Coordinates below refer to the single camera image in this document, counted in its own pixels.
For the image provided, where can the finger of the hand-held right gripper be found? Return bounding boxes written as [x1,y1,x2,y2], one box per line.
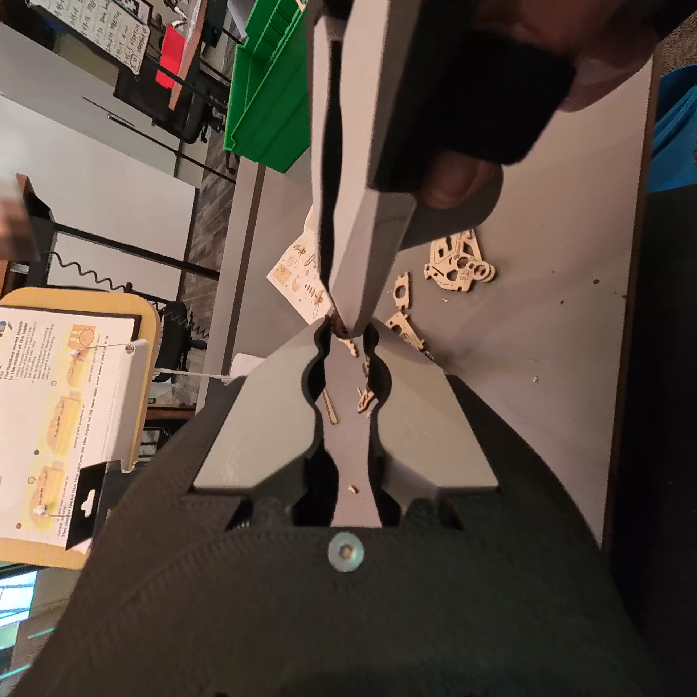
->
[306,11,341,306]
[329,0,424,338]

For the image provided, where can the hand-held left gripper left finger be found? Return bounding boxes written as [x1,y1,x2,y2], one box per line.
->
[192,320,333,499]

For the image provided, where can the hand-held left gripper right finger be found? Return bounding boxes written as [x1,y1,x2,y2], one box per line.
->
[364,320,500,506]

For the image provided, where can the pale wooden parts sheet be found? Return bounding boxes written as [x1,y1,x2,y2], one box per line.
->
[425,230,497,295]

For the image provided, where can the person's right hand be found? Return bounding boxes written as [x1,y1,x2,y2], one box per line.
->
[424,0,662,210]

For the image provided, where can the stacked green plastic bins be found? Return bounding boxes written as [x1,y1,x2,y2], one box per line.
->
[223,0,327,174]

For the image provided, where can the red plastic bin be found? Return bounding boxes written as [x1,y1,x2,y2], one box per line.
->
[155,24,188,90]

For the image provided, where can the open instruction booklet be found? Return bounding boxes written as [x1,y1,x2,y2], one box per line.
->
[267,207,333,319]

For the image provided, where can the white printed instruction page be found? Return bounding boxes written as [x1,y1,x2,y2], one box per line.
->
[0,305,137,551]

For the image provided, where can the blue cloth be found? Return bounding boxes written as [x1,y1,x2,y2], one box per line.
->
[651,62,697,194]

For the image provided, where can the wooden book stand white base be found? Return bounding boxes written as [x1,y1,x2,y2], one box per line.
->
[0,287,240,570]

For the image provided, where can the handwritten whiteboard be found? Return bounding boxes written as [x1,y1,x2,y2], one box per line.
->
[30,0,153,77]

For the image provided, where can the slotted wooden bracket part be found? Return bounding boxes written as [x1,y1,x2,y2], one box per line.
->
[384,310,427,356]

